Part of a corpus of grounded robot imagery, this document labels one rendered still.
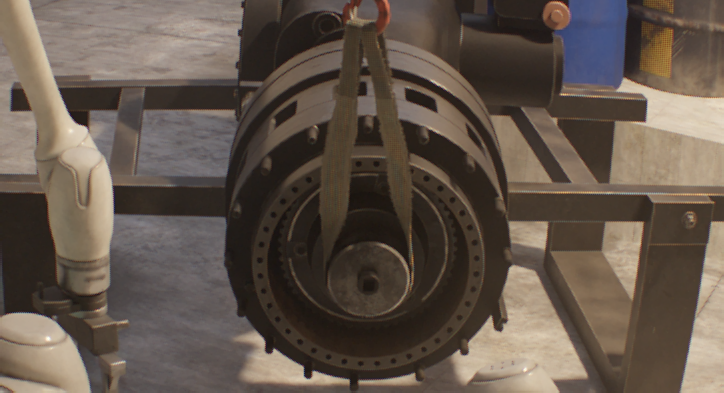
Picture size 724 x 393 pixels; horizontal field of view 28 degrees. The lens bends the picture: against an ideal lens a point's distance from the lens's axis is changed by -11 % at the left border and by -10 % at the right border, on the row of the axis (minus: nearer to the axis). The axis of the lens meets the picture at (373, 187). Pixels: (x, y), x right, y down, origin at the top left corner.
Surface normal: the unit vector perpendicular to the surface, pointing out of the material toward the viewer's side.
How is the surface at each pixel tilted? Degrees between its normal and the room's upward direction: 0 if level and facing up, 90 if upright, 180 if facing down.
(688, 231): 90
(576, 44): 90
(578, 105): 90
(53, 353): 54
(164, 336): 0
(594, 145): 90
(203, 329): 0
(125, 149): 0
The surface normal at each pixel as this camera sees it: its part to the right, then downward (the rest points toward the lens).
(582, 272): 0.06, -0.94
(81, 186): 0.24, 0.11
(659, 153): -0.43, 0.27
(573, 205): 0.11, 0.33
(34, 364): 0.39, -0.32
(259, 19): 0.04, -0.25
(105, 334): 0.63, 0.29
